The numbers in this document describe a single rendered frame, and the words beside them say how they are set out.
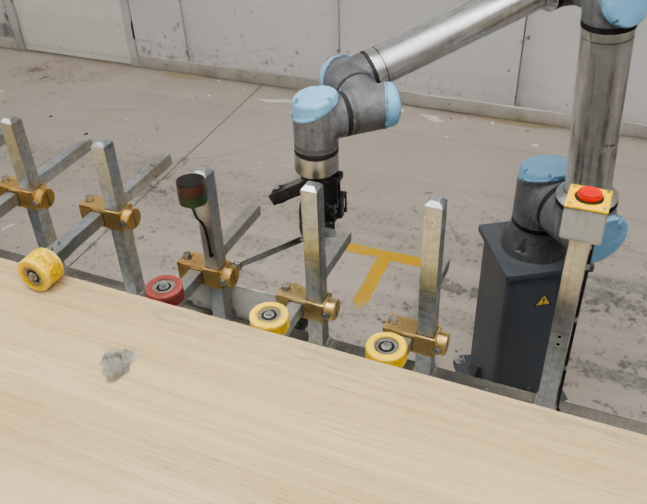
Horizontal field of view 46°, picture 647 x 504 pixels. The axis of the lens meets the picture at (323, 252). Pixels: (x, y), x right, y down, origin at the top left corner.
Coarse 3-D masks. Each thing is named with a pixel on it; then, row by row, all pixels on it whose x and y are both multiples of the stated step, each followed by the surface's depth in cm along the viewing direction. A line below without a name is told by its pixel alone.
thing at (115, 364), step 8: (112, 352) 145; (128, 352) 144; (104, 360) 144; (112, 360) 142; (120, 360) 143; (128, 360) 143; (104, 368) 142; (112, 368) 141; (120, 368) 142; (128, 368) 142; (104, 376) 141; (112, 376) 140; (120, 376) 141
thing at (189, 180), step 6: (186, 174) 156; (192, 174) 156; (198, 174) 156; (180, 180) 154; (186, 180) 154; (192, 180) 154; (198, 180) 154; (180, 186) 153; (186, 186) 152; (192, 186) 152; (204, 204) 160; (192, 210) 158; (204, 228) 163; (210, 252) 168
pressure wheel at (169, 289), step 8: (152, 280) 163; (160, 280) 163; (168, 280) 163; (176, 280) 162; (152, 288) 161; (160, 288) 161; (168, 288) 161; (176, 288) 160; (152, 296) 159; (160, 296) 158; (168, 296) 158; (176, 296) 160; (184, 296) 163; (176, 304) 160
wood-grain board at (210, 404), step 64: (0, 320) 155; (64, 320) 154; (128, 320) 154; (192, 320) 153; (0, 384) 140; (64, 384) 140; (128, 384) 139; (192, 384) 139; (256, 384) 138; (320, 384) 138; (384, 384) 137; (448, 384) 137; (0, 448) 128; (64, 448) 128; (128, 448) 128; (192, 448) 127; (256, 448) 127; (320, 448) 126; (384, 448) 126; (448, 448) 125; (512, 448) 125; (576, 448) 125; (640, 448) 124
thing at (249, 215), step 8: (248, 208) 192; (256, 208) 192; (240, 216) 190; (248, 216) 190; (256, 216) 193; (232, 224) 187; (240, 224) 187; (248, 224) 190; (224, 232) 184; (232, 232) 184; (240, 232) 187; (224, 240) 182; (232, 240) 183; (192, 272) 172; (200, 272) 172; (184, 280) 170; (192, 280) 170; (200, 280) 173; (184, 288) 168; (192, 288) 170
